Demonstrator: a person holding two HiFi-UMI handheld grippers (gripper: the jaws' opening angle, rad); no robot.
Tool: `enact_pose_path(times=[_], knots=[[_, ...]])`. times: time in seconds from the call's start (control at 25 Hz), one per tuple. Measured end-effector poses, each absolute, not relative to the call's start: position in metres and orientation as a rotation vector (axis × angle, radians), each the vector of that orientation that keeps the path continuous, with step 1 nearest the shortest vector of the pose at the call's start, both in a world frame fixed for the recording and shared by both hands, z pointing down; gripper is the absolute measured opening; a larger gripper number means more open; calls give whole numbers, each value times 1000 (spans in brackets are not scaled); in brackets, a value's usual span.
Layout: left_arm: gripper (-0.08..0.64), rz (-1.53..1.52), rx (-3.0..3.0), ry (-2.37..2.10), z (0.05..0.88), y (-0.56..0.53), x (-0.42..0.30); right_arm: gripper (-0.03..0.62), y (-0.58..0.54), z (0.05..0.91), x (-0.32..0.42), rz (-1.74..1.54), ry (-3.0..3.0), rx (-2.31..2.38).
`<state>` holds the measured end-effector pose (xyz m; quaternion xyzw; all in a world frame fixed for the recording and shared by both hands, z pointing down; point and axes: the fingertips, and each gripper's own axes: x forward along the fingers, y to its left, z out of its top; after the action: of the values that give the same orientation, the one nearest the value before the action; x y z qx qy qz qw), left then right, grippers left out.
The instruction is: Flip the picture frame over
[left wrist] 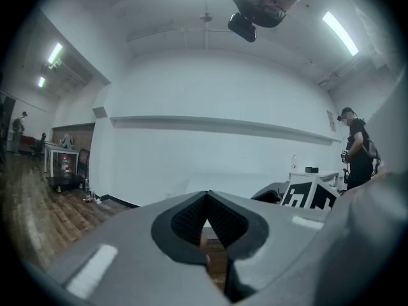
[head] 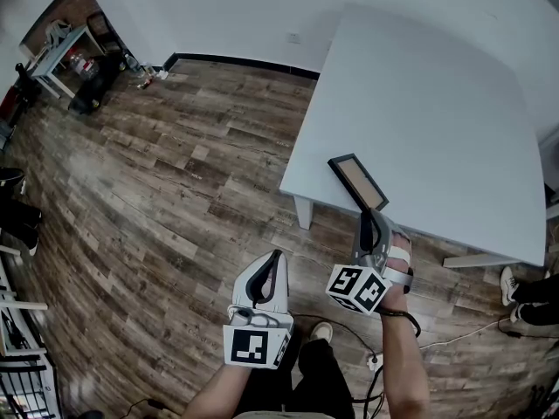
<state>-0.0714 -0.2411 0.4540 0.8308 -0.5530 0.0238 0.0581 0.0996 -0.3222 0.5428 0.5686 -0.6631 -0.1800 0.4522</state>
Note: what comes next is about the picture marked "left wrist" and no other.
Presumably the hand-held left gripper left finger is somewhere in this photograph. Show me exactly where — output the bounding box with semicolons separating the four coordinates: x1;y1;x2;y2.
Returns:
47;190;233;306

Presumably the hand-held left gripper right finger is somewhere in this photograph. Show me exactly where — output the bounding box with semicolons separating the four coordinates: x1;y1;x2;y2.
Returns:
207;190;332;304

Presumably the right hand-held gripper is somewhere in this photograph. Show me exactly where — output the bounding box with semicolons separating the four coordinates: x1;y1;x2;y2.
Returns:
251;173;341;210

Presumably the small white table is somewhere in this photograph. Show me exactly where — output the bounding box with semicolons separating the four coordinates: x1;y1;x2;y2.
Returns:
289;170;342;191

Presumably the group of floor bottles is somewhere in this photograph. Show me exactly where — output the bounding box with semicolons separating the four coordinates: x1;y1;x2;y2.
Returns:
83;178;97;203

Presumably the black wheeled cart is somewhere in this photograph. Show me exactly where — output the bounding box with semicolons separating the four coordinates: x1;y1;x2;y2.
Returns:
45;174;85;194

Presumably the black mesh chair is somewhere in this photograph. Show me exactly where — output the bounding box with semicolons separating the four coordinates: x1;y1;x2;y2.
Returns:
76;148;91;177

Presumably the clear water jug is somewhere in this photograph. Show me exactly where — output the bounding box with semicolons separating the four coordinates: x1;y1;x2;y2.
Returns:
60;152;73;180

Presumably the white side table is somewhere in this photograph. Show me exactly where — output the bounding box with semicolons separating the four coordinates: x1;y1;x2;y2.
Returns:
43;142;81;177

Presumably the grey bag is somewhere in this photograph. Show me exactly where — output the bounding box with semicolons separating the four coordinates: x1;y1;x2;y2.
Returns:
60;133;76;150

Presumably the black office chair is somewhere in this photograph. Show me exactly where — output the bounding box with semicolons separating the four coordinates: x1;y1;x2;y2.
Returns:
31;132;48;161

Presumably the red sofa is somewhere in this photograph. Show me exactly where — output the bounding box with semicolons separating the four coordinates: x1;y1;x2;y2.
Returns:
19;135;37;154

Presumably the ceiling air conditioner unit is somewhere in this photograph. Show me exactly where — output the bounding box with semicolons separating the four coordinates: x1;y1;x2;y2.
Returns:
41;60;87;92

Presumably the long ceiling light panel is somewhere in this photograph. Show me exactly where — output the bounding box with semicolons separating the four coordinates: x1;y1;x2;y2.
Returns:
321;10;360;57

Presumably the ceiling pipe fixture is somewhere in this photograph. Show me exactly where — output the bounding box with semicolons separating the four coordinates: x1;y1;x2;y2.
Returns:
200;0;214;52

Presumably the wall poster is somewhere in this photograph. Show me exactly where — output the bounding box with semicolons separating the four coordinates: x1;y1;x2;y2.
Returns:
326;110;339;133

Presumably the black head-mounted camera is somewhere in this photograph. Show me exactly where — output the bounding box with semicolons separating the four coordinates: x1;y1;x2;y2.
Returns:
227;12;258;43

